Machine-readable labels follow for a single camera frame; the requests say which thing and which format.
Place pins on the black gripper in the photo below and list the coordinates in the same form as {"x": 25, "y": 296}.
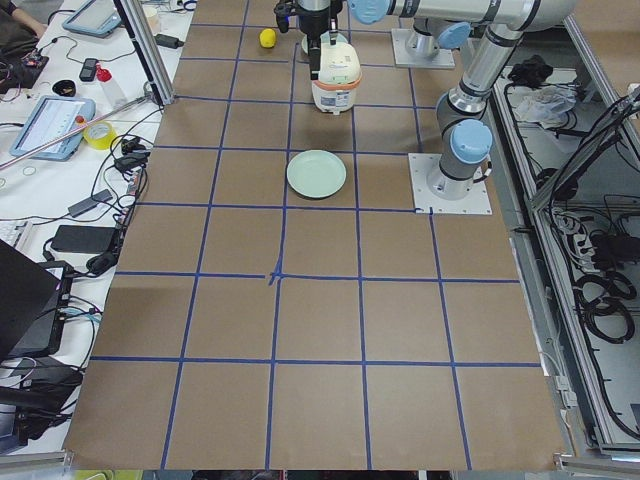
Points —
{"x": 314, "y": 25}

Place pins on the black power adapter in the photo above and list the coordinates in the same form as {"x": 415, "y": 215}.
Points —
{"x": 168, "y": 41}

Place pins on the black laptop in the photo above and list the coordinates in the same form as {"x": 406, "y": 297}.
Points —
{"x": 33, "y": 297}

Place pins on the blue teach pendant tablet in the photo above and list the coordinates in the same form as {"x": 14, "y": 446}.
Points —
{"x": 52, "y": 117}

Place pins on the white rice cooker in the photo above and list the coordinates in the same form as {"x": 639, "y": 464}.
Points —
{"x": 339, "y": 77}

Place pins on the plastic cup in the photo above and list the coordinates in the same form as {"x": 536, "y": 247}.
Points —
{"x": 153, "y": 19}

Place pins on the aluminium frame post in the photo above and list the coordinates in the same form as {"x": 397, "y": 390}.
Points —
{"x": 133, "y": 18}

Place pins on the green plate near base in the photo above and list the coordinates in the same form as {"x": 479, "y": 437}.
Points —
{"x": 316, "y": 174}
{"x": 325, "y": 39}

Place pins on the yellow tape roll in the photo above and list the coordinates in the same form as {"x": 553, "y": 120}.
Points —
{"x": 100, "y": 135}

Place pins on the black phone remote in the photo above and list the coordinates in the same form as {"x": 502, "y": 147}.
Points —
{"x": 88, "y": 70}

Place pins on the red cap squeeze bottle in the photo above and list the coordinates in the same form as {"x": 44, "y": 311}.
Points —
{"x": 110, "y": 87}

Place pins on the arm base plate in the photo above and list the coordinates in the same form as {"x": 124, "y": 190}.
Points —
{"x": 434, "y": 193}
{"x": 400, "y": 47}

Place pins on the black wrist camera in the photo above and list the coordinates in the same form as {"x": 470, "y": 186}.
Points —
{"x": 283, "y": 10}

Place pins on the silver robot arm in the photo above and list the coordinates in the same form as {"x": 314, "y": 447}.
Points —
{"x": 466, "y": 139}
{"x": 448, "y": 34}

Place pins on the yellow lemon toy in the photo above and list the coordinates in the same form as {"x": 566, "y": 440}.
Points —
{"x": 267, "y": 38}

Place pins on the metal rod stick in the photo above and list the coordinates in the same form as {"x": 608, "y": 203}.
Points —
{"x": 79, "y": 129}

